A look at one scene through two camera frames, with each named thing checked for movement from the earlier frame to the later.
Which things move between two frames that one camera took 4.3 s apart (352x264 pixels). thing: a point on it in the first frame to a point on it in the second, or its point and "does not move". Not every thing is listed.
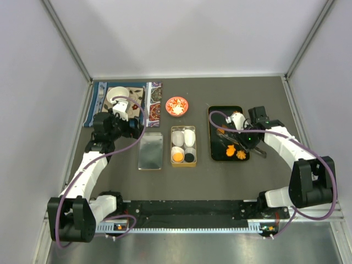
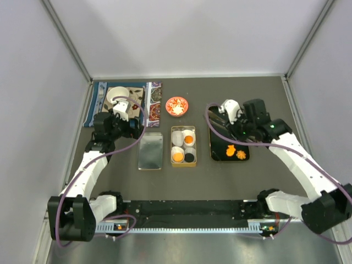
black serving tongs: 254,150 to 219,120
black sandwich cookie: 188,157 does not move
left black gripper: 133,132 does not move
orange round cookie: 177,157 does not move
